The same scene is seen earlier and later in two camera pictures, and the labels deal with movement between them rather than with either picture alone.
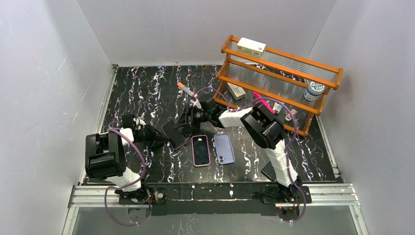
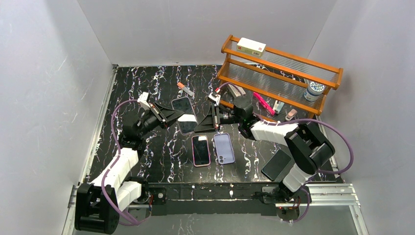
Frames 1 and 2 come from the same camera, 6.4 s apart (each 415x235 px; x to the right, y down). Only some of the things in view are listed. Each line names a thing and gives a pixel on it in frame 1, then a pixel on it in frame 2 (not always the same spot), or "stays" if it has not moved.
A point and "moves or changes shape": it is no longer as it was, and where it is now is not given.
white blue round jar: x=314 y=90 stays
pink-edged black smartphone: x=200 y=151 stays
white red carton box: x=251 y=47 stays
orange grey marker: x=185 y=89 stays
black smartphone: x=175 y=136 moves or changes shape
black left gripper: x=155 y=136 -> x=158 y=113
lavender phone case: x=224 y=148 stays
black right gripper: x=193 y=118 -> x=217 y=116
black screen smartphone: x=200 y=149 stays
